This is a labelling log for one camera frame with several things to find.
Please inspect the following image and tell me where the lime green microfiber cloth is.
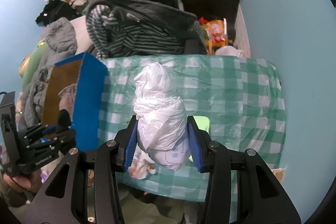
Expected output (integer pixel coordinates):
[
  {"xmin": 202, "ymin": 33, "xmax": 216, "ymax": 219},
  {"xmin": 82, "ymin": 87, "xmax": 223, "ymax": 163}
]
[{"xmin": 188, "ymin": 116, "xmax": 210, "ymax": 162}]

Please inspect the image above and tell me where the black sock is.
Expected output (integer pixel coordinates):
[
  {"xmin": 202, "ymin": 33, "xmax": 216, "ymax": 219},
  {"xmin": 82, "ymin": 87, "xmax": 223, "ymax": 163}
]
[{"xmin": 56, "ymin": 109, "xmax": 71, "ymax": 134}]

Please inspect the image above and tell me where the person's left hand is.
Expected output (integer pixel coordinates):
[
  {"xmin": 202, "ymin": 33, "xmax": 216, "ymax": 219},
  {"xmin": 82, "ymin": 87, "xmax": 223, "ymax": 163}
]
[{"xmin": 2, "ymin": 169, "xmax": 42, "ymax": 193}]

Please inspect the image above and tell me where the green plush pillow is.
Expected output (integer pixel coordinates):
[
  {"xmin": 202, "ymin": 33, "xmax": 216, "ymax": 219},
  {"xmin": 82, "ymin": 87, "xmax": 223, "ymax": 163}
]
[{"xmin": 19, "ymin": 39, "xmax": 47, "ymax": 91}]

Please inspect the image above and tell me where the blue cardboard box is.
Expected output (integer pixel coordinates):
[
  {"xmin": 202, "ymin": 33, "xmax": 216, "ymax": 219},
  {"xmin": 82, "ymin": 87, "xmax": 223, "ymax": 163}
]
[{"xmin": 42, "ymin": 52, "xmax": 107, "ymax": 151}]

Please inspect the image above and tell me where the green checkered tablecloth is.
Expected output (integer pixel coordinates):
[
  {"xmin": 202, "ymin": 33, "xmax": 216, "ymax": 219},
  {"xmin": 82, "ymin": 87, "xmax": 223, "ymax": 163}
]
[{"xmin": 97, "ymin": 53, "xmax": 288, "ymax": 204}]

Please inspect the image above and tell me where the grey puffer jacket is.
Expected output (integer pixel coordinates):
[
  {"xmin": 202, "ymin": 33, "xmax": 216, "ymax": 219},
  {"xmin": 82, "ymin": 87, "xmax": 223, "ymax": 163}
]
[{"xmin": 18, "ymin": 18, "xmax": 77, "ymax": 130}]

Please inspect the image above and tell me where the white bed duvet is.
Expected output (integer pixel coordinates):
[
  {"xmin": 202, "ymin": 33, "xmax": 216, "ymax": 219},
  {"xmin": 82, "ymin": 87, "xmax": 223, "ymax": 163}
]
[{"xmin": 70, "ymin": 15, "xmax": 94, "ymax": 54}]

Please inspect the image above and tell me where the white plastic bag on floor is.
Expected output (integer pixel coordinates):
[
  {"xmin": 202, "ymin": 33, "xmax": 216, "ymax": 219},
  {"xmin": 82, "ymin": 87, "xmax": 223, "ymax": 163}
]
[{"xmin": 215, "ymin": 46, "xmax": 244, "ymax": 57}]

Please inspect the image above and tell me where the striped grey sweater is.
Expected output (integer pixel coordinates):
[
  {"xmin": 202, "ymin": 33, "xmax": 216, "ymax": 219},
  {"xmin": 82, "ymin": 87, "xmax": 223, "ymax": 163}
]
[{"xmin": 86, "ymin": 5, "xmax": 207, "ymax": 59}]

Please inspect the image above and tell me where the orange bag of items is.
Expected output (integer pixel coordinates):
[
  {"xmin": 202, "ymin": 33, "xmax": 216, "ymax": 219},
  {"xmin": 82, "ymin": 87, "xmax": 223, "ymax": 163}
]
[{"xmin": 198, "ymin": 18, "xmax": 229, "ymax": 55}]

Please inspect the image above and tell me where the black clothes pile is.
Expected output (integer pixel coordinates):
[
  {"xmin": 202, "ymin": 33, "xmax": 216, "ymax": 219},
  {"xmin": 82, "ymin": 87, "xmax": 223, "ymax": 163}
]
[{"xmin": 35, "ymin": 0, "xmax": 80, "ymax": 26}]

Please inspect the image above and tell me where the dark grey fleece jacket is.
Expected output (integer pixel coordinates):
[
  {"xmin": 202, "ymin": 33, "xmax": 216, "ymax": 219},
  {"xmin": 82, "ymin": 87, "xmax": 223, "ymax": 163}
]
[{"xmin": 86, "ymin": 0, "xmax": 197, "ymax": 31}]

